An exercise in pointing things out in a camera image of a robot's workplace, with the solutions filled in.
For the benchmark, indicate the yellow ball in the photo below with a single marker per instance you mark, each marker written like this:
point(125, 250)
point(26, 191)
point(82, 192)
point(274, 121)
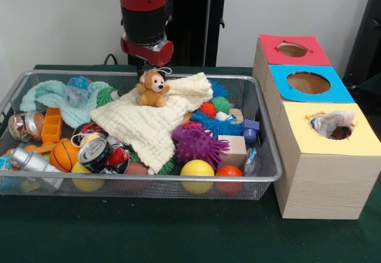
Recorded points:
point(197, 170)

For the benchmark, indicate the cloth with coloured dots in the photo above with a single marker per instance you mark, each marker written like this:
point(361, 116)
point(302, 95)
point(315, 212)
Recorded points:
point(333, 121)

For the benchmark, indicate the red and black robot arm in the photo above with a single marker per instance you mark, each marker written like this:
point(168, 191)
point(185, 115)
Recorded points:
point(143, 13)

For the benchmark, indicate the brown monkey plush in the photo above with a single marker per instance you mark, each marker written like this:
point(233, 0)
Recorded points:
point(153, 92)

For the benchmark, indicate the silver mesh bin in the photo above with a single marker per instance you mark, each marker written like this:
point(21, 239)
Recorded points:
point(134, 189)

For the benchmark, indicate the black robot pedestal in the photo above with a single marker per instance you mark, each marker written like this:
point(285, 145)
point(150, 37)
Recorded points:
point(193, 22)

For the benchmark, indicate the dark green table cloth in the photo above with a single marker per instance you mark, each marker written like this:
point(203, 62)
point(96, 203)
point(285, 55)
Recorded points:
point(149, 230)

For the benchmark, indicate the cream waffle cloth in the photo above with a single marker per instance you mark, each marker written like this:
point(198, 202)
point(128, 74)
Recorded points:
point(143, 126)

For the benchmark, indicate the orange toy basketball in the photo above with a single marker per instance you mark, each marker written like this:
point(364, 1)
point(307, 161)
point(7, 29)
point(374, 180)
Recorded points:
point(62, 156)

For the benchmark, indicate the wooden box with three holes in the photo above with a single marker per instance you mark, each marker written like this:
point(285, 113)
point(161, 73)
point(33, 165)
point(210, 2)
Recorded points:
point(327, 191)

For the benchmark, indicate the orange toy brick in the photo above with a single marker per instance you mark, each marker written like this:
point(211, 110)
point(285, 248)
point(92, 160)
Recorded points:
point(52, 126)

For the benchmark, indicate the purple spiky ball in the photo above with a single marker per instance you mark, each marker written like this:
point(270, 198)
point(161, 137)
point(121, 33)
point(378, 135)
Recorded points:
point(196, 144)

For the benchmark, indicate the red ball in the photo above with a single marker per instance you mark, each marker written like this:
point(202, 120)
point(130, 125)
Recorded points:
point(229, 172)

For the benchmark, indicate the black soda can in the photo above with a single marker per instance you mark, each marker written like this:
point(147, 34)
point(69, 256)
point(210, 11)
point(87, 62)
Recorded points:
point(95, 154)

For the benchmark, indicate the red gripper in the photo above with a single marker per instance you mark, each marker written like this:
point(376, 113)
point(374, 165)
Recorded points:
point(160, 54)

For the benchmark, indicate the mint green cloth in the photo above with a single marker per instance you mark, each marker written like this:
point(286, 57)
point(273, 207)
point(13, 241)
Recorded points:
point(38, 96)

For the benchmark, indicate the clear plastic bottle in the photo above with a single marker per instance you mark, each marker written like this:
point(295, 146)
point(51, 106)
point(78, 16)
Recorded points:
point(77, 92)

